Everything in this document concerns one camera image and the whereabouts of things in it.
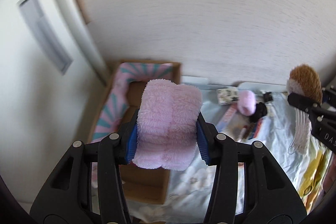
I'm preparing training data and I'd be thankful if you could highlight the long pink cosmetic box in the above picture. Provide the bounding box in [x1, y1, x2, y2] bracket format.
[217, 103, 238, 133]

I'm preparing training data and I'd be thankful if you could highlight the brown white plush toy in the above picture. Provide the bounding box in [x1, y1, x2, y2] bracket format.
[286, 64, 322, 155]

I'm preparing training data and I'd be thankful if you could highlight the pink fluffy cuff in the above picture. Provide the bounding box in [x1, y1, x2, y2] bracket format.
[237, 90, 256, 116]

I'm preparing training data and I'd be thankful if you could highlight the black hair scrunchie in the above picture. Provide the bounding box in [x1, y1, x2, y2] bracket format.
[249, 102, 268, 123]

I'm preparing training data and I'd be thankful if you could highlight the pink fluffy towel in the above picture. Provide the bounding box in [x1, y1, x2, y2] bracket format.
[133, 79, 202, 171]

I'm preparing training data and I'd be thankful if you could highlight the pink teal cardboard box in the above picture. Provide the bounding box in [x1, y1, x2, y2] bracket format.
[86, 58, 182, 205]

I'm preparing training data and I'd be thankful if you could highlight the patterned white small box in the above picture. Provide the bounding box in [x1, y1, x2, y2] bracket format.
[217, 87, 239, 105]

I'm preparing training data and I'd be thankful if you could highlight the floral grey table cloth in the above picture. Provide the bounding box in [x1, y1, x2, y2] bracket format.
[128, 76, 334, 222]

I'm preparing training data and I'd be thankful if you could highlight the black binder clip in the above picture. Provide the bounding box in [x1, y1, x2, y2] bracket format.
[262, 92, 273, 103]

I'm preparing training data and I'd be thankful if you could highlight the grey recessed door handle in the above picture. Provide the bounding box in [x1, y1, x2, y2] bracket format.
[18, 0, 73, 75]

